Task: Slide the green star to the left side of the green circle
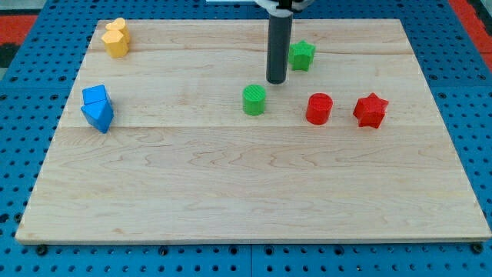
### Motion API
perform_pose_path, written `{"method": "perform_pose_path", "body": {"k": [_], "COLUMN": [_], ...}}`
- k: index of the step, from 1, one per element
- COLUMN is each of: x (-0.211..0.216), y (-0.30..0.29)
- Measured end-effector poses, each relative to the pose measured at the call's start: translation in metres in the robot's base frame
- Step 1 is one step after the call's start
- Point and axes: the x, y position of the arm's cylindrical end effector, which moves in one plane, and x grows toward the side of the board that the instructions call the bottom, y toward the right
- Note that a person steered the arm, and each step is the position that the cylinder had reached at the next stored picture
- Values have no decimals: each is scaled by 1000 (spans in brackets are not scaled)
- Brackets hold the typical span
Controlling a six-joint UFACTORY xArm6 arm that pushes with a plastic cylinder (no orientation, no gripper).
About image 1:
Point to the blue triangle block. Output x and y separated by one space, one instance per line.
99 115

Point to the light wooden board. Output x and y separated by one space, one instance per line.
183 164

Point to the blue cube block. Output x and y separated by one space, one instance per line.
95 94

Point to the red star block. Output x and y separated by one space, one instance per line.
370 111

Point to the green cylinder block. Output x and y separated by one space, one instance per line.
253 100

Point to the yellow hexagon block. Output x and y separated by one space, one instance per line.
115 43

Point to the green star block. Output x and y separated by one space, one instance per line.
301 55

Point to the red cylinder block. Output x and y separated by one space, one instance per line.
319 107

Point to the yellow heart block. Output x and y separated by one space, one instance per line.
119 24

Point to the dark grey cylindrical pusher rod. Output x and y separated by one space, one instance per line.
279 36

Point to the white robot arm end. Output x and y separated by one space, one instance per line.
283 8

